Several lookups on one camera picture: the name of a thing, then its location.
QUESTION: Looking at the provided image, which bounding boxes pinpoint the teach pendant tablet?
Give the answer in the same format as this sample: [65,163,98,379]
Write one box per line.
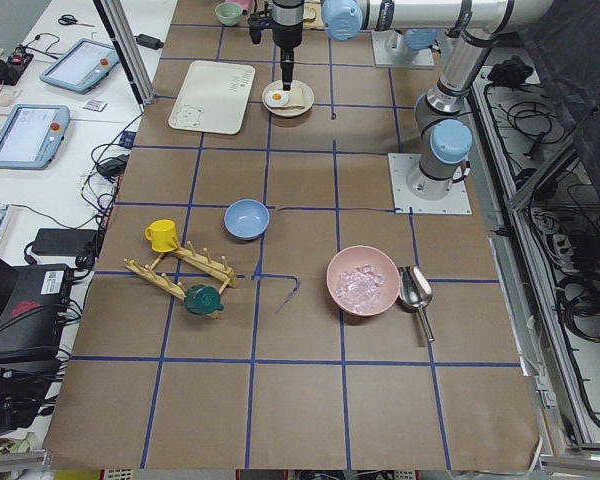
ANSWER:
[39,38,119,94]
[0,104,70,170]

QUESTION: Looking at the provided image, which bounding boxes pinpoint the pink bowl with ice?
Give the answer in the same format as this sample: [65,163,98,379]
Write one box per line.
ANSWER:
[326,245,401,317]

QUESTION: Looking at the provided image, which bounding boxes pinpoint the black computer box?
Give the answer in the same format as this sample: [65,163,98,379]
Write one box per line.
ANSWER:
[0,258,75,365]

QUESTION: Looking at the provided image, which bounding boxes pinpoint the wooden cup rack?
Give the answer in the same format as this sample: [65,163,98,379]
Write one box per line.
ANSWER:
[124,240,240,301]

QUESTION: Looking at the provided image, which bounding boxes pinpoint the round cream plate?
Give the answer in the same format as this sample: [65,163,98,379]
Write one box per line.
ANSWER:
[262,80,315,118]

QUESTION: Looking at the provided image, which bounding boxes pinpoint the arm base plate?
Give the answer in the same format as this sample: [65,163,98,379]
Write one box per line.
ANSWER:
[388,153,472,215]
[370,30,436,69]

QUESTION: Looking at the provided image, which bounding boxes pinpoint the fried egg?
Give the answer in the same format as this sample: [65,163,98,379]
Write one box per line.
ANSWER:
[264,90,290,108]

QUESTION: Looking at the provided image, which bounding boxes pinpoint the bread slice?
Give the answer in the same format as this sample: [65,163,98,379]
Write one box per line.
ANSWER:
[280,86,306,110]

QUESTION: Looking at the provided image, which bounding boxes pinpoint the dark green cup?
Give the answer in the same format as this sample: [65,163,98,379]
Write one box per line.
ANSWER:
[184,284,224,317]

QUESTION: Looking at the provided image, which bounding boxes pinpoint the lower teach pendant tablet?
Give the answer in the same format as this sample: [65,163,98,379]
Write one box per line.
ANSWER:
[0,104,70,170]

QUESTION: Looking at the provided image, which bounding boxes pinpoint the metal ice scoop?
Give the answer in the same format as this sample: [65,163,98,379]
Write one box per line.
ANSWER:
[398,265,435,343]

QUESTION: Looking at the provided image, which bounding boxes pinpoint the upper teach pendant tablet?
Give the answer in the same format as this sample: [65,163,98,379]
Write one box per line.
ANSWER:
[39,38,119,94]

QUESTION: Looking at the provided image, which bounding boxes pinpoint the light green bowl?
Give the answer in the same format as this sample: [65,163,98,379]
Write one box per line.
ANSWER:
[215,2,243,26]

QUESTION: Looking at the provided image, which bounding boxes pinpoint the black power adapter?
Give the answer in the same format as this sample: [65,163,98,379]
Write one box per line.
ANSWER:
[135,34,164,50]

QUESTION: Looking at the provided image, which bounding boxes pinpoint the black scissors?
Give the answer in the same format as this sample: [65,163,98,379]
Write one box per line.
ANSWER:
[57,14,93,27]

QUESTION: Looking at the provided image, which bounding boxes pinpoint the cream bear tray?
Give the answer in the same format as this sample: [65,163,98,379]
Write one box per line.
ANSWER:
[168,60,255,135]

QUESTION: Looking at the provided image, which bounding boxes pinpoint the aluminium frame post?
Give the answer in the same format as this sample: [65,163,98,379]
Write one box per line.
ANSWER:
[93,0,155,106]

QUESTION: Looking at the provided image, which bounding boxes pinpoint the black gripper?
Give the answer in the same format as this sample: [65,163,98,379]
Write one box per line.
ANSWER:
[248,0,301,91]

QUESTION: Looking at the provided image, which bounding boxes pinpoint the yellow cup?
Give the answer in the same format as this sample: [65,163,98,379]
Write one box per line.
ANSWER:
[144,219,180,253]

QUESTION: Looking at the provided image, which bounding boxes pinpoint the blue bowl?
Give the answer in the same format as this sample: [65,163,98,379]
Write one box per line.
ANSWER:
[224,199,270,241]

